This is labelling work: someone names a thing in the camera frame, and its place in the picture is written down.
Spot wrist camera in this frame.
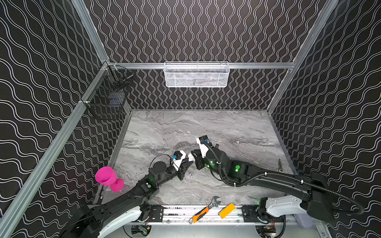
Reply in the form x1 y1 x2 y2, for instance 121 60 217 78
196 135 209 158
172 150 187 171

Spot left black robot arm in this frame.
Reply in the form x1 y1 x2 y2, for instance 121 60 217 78
59 160 193 238

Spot black wire basket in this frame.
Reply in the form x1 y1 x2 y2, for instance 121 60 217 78
85 64 135 121

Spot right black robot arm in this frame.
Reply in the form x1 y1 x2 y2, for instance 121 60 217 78
190 144 336 222

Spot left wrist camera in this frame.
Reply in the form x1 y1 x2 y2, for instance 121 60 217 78
172 150 187 171

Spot white wire mesh basket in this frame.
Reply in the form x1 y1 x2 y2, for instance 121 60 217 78
163 61 230 88

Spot pink plastic goblet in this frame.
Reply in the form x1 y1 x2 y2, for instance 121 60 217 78
95 167 125 192

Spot white earbud charging case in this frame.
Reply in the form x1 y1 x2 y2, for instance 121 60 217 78
188 153 195 162

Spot grey purple cloth pad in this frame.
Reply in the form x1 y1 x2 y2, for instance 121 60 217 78
294 214 314 229

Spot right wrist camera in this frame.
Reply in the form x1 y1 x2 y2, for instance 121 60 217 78
196 135 209 158

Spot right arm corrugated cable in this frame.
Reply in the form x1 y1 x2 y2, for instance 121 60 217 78
203 138 365 215

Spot pliers with beige handles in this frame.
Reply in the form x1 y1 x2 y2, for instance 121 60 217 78
278 159 284 173

